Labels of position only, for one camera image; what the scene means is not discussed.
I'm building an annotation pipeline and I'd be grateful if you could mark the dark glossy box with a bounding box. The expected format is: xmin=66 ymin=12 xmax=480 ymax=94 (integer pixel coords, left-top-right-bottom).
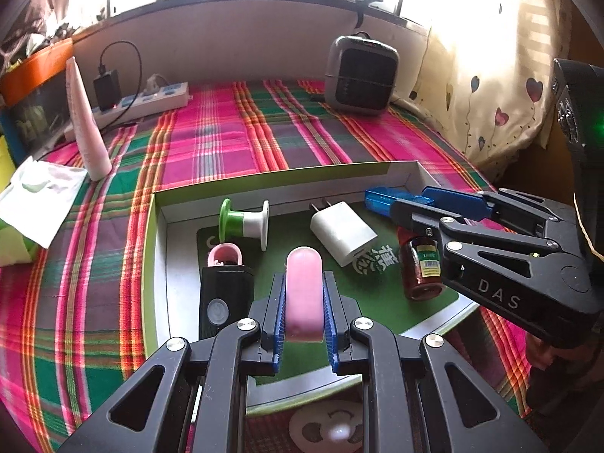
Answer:
xmin=2 ymin=73 xmax=76 ymax=161

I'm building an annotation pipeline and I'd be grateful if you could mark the cream curtain with heart balloons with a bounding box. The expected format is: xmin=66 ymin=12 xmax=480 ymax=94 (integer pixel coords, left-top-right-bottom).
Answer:
xmin=401 ymin=0 xmax=574 ymax=180

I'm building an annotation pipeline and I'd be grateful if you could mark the pink and white tube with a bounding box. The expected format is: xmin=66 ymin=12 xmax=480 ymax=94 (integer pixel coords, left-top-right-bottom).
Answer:
xmin=66 ymin=57 xmax=113 ymax=181

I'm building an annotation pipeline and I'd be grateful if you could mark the person's right hand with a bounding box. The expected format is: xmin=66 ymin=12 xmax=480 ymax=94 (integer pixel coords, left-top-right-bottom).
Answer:
xmin=525 ymin=333 xmax=598 ymax=371

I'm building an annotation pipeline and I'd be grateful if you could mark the white panda face gadget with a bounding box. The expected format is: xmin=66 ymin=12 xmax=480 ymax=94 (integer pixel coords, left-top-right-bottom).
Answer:
xmin=289 ymin=399 xmax=364 ymax=453

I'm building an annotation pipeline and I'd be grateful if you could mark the black charger cable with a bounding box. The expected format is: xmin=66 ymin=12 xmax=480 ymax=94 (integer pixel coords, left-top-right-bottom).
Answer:
xmin=97 ymin=40 xmax=142 ymax=128

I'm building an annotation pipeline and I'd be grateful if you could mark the white tissue pack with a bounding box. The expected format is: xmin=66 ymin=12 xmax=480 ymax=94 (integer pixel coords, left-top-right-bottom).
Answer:
xmin=0 ymin=157 xmax=89 ymax=265

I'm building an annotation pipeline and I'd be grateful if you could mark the grey space heater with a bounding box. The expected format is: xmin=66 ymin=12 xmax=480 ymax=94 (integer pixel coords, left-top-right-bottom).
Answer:
xmin=325 ymin=33 xmax=400 ymax=115

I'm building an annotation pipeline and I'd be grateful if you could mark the black strap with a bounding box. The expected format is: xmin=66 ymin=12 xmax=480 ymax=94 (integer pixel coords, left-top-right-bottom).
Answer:
xmin=354 ymin=0 xmax=384 ymax=28

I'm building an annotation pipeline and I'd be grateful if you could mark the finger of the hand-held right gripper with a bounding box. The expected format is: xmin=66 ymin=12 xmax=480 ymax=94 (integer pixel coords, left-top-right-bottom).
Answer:
xmin=421 ymin=187 xmax=575 ymax=240
xmin=391 ymin=198 xmax=567 ymax=261

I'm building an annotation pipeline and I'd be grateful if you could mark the green and white spool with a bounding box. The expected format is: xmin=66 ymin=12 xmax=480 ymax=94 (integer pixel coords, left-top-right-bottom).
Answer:
xmin=218 ymin=198 xmax=271 ymax=251

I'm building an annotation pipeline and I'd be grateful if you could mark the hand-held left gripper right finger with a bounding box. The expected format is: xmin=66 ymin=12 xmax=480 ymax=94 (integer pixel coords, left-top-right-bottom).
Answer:
xmin=322 ymin=271 xmax=550 ymax=453

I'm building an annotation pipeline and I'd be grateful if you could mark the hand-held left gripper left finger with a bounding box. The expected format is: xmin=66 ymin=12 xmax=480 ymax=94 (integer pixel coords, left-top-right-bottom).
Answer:
xmin=57 ymin=271 xmax=288 ymax=453

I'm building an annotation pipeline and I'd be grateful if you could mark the white power strip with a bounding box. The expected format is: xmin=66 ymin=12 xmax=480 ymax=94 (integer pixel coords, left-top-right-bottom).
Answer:
xmin=63 ymin=80 xmax=191 ymax=142

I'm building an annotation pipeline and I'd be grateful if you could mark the pink capsule case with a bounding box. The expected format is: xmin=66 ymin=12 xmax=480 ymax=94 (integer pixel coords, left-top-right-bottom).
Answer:
xmin=285 ymin=247 xmax=325 ymax=343

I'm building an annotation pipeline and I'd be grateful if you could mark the white charger adapter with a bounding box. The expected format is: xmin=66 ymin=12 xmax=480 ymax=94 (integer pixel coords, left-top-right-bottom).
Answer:
xmin=309 ymin=199 xmax=378 ymax=267

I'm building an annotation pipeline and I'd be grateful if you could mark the green cardboard box tray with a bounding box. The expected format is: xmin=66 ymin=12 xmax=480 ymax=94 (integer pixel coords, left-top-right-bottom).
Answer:
xmin=142 ymin=160 xmax=482 ymax=416

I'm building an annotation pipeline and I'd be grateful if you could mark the brown jar with green label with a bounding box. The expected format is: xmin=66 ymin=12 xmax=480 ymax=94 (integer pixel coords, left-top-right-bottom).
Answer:
xmin=398 ymin=226 xmax=447 ymax=300

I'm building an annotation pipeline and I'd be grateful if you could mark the black charger brick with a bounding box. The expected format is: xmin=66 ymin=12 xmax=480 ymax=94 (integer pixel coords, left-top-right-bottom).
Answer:
xmin=93 ymin=69 xmax=121 ymax=111

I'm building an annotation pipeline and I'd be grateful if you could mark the pile of brown clothes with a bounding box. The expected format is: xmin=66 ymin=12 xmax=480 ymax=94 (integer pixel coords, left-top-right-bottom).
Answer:
xmin=0 ymin=0 xmax=71 ymax=64

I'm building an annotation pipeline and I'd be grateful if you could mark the small pink plastic holder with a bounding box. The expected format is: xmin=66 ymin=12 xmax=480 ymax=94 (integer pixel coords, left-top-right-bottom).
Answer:
xmin=208 ymin=243 xmax=244 ymax=268

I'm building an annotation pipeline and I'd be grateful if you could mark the black bike light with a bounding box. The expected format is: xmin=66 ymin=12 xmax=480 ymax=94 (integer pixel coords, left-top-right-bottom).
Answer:
xmin=199 ymin=265 xmax=256 ymax=341

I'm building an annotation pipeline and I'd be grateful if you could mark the light green cardboard box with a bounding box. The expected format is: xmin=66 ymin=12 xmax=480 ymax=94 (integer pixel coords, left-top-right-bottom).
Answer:
xmin=0 ymin=134 xmax=17 ymax=187

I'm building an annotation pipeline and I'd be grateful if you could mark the orange storage box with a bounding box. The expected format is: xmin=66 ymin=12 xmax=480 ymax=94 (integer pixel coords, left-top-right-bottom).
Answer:
xmin=0 ymin=40 xmax=75 ymax=107

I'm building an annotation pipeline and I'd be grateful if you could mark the pink and green plaid blanket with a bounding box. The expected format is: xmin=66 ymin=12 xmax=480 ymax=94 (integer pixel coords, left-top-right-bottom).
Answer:
xmin=0 ymin=79 xmax=534 ymax=453

